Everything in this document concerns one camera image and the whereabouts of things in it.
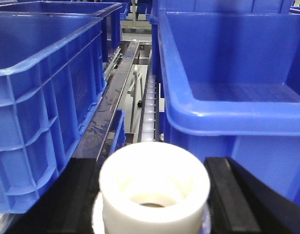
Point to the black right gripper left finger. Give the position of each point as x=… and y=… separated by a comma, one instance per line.
x=66, y=208

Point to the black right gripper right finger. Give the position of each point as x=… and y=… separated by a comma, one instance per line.
x=239, y=203

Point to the white roller track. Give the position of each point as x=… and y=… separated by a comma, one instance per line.
x=149, y=111

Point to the blue open bin right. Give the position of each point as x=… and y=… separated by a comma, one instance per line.
x=232, y=89

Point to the blue ribbed crate left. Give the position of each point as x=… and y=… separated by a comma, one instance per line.
x=51, y=82

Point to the blue crate rear left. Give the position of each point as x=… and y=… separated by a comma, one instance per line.
x=109, y=12

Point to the steel shelf divider rail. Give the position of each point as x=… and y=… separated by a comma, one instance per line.
x=96, y=134

